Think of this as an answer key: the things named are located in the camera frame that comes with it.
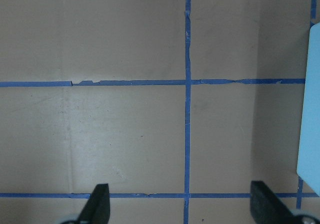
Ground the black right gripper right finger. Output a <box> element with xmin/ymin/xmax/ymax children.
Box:
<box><xmin>250</xmin><ymin>181</ymin><xmax>297</xmax><ymax>224</ymax></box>

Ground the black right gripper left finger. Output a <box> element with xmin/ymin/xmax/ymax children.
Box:
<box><xmin>76</xmin><ymin>183</ymin><xmax>111</xmax><ymax>224</ymax></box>

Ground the light blue plastic bin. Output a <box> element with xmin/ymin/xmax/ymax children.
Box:
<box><xmin>297</xmin><ymin>23</ymin><xmax>320</xmax><ymax>195</ymax></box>

